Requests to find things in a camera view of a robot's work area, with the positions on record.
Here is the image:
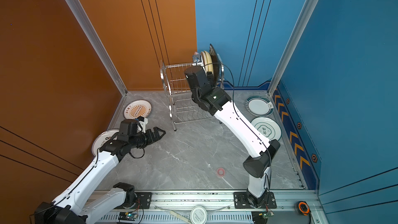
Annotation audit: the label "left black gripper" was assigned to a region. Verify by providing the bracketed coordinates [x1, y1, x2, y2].
[130, 127, 166, 150]

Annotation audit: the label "black floral square plate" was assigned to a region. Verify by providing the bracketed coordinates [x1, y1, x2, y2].
[209, 44, 223, 88]

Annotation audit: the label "yellow round plate with bear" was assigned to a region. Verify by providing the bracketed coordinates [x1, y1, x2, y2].
[204, 51, 215, 75]

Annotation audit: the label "cream round plate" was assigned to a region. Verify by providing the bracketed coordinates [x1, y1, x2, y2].
[200, 51, 208, 69]

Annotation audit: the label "steel two-tier dish rack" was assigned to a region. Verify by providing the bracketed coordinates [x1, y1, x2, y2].
[160, 63, 213, 131]

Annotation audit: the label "white plate dark green rim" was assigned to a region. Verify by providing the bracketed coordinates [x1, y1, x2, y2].
[245, 95, 274, 117]

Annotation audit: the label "white plate thin green ring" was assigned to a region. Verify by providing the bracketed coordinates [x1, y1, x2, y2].
[250, 117, 283, 142]

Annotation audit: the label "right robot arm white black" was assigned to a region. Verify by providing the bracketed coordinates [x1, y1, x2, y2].
[184, 66, 280, 208]

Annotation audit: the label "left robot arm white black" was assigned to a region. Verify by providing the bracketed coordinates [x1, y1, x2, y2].
[29, 117, 166, 224]

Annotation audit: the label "white plate orange sunburst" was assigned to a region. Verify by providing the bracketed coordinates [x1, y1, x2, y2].
[123, 100, 152, 119]

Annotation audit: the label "white plate red characters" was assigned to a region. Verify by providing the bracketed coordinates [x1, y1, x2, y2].
[91, 129, 119, 156]

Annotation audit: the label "green circuit board left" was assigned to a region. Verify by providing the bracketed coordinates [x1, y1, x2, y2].
[117, 212, 139, 223]

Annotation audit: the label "green circuit board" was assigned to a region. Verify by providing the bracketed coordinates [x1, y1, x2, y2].
[117, 212, 139, 223]
[251, 210, 275, 224]

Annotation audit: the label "wooden stick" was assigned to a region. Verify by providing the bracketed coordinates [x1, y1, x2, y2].
[170, 211, 192, 224]

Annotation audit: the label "green circuit board right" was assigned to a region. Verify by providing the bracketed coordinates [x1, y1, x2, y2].
[251, 210, 275, 224]

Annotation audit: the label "orange black tape measure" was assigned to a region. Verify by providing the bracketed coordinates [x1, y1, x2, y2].
[295, 201, 311, 216]

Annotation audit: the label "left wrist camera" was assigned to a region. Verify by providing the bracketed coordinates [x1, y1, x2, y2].
[136, 116, 148, 133]

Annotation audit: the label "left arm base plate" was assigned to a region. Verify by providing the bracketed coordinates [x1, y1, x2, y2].
[115, 192, 152, 210]

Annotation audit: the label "aluminium front rail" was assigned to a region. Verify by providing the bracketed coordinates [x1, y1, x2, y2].
[87, 190, 328, 224]

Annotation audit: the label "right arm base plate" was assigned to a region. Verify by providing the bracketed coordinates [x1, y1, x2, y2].
[233, 191, 277, 209]

